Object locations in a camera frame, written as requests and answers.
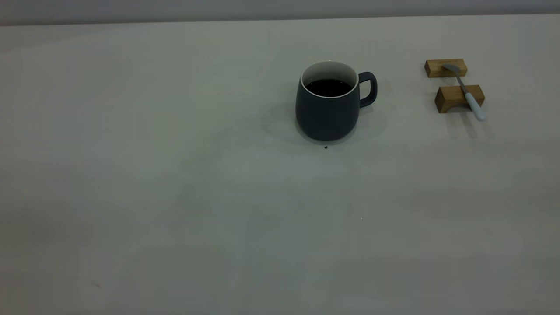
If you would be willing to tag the dark grey ceramic mug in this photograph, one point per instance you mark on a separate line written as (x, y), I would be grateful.
(326, 118)

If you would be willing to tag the flat wooden block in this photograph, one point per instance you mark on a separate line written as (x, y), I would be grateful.
(435, 68)

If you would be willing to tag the arched wooden block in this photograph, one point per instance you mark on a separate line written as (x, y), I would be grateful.
(450, 97)

